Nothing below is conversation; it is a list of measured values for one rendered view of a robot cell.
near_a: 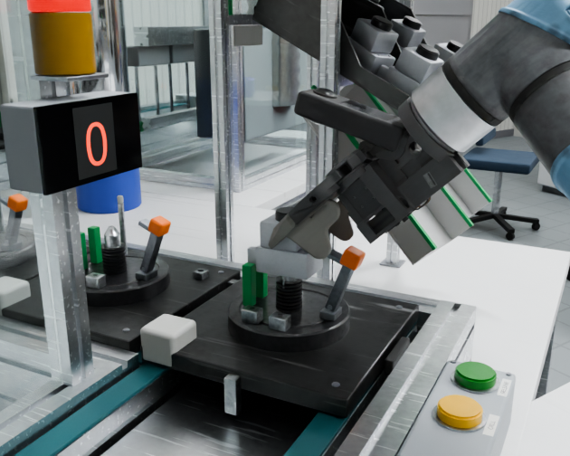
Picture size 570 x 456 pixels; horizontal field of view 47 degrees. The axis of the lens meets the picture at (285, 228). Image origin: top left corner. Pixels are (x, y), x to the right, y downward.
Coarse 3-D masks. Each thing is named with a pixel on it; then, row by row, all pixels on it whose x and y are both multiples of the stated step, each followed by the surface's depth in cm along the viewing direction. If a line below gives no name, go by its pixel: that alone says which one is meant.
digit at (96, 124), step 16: (80, 112) 54; (96, 112) 56; (112, 112) 58; (80, 128) 55; (96, 128) 56; (112, 128) 58; (80, 144) 55; (96, 144) 57; (112, 144) 58; (80, 160) 55; (96, 160) 57; (112, 160) 59; (80, 176) 55
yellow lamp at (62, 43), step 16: (32, 16) 53; (48, 16) 52; (64, 16) 52; (80, 16) 53; (32, 32) 53; (48, 32) 53; (64, 32) 53; (80, 32) 53; (48, 48) 53; (64, 48) 53; (80, 48) 54; (48, 64) 53; (64, 64) 53; (80, 64) 54
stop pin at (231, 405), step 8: (232, 376) 65; (240, 376) 65; (224, 384) 65; (232, 384) 65; (240, 384) 65; (224, 392) 65; (232, 392) 65; (240, 392) 66; (224, 400) 66; (232, 400) 65; (240, 400) 66; (224, 408) 66; (232, 408) 66; (240, 408) 66
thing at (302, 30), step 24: (264, 0) 92; (288, 0) 90; (312, 0) 88; (360, 0) 97; (264, 24) 93; (288, 24) 91; (312, 24) 89; (312, 48) 90; (360, 72) 86; (384, 96) 85; (408, 96) 83
